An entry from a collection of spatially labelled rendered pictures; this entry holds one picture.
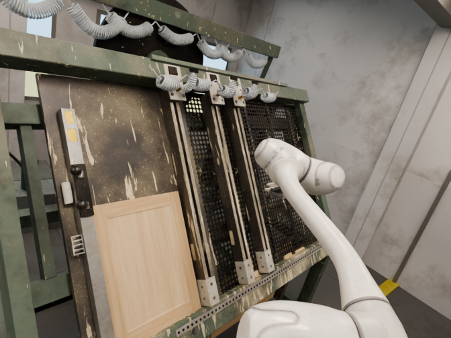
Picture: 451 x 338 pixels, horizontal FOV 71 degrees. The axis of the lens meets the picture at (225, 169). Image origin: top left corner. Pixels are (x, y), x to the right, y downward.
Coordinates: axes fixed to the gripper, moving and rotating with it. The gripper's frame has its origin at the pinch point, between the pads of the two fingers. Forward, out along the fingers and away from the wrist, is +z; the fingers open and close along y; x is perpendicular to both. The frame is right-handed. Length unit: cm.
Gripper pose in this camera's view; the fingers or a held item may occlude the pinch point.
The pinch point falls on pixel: (272, 187)
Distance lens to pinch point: 136.7
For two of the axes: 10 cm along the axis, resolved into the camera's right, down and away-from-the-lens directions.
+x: -8.4, -4.9, -2.4
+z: -3.5, 1.4, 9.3
